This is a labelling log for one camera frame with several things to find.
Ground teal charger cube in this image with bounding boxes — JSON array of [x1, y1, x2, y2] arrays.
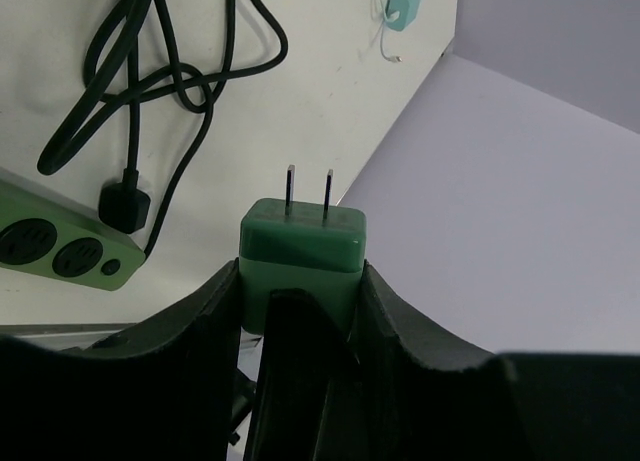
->
[[384, 0, 421, 32]]

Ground aluminium table rail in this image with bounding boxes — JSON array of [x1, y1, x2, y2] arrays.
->
[[0, 323, 133, 351]]

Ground green power strip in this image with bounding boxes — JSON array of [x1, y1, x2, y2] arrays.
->
[[1, 181, 146, 291]]

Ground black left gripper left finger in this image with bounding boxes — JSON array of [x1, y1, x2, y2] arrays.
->
[[1, 261, 242, 460]]

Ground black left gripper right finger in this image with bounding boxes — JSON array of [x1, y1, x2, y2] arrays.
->
[[247, 266, 639, 460]]

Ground black power cord with plug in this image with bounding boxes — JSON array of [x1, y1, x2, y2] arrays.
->
[[37, 0, 290, 260]]

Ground green two-port charger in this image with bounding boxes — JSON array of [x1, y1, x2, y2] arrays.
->
[[239, 165, 367, 335]]

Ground light green charging cable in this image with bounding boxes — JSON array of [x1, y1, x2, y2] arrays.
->
[[372, 0, 404, 63]]

